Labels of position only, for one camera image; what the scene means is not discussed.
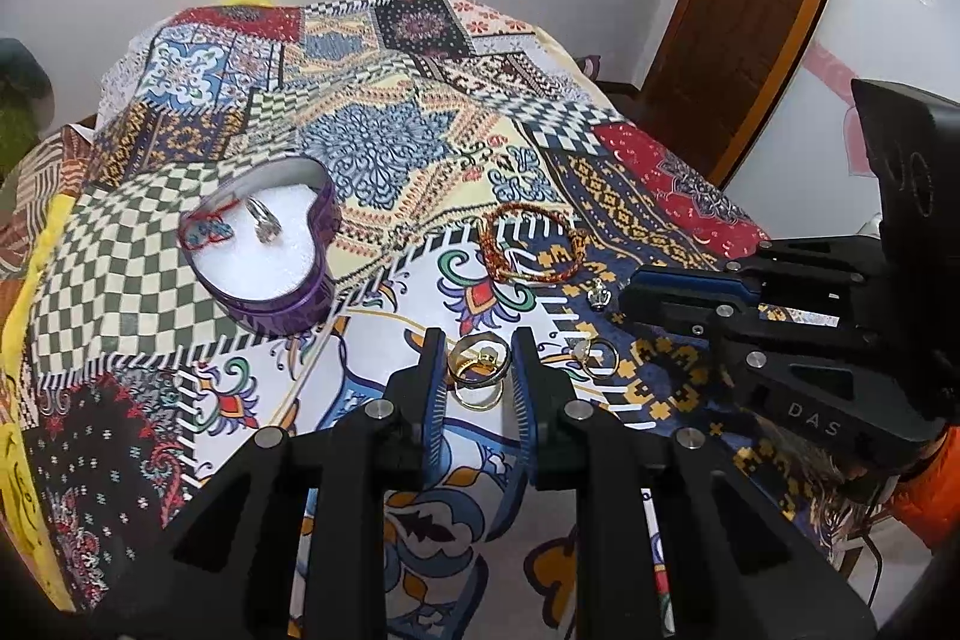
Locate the gold ring with stone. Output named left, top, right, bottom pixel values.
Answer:
left=448, top=334, right=513, bottom=384

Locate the patchwork printed blanket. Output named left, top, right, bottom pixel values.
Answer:
left=0, top=0, right=863, bottom=640

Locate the brown wooden door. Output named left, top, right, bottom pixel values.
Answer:
left=637, top=0, right=841, bottom=180

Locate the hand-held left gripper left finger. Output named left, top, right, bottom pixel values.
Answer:
left=90, top=329, right=451, bottom=640

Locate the dark teal bag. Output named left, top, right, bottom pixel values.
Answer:
left=0, top=38, right=55, bottom=95

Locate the purple heart-shaped tin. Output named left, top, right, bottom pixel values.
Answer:
left=178, top=156, right=344, bottom=335

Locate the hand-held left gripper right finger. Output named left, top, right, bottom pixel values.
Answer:
left=512, top=327, right=878, bottom=640

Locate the yellow sheet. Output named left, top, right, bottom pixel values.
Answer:
left=0, top=190, right=76, bottom=615

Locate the plain gold ring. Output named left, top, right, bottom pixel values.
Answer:
left=452, top=377, right=503, bottom=411

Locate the silver ring with stone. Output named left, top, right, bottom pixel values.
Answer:
left=570, top=340, right=620, bottom=380

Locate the orange braided bracelet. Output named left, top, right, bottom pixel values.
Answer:
left=478, top=203, right=587, bottom=285

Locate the red string bracelet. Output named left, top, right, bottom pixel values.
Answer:
left=180, top=196, right=250, bottom=251

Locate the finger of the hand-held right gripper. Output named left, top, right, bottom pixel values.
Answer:
left=636, top=237, right=887, bottom=333
left=617, top=280, right=935, bottom=461

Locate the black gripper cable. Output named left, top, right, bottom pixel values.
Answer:
left=861, top=520, right=887, bottom=607

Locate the person's right forearm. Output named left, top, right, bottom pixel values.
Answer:
left=885, top=426, right=960, bottom=551

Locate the striped brown blanket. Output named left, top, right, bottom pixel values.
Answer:
left=0, top=122, right=98, bottom=281

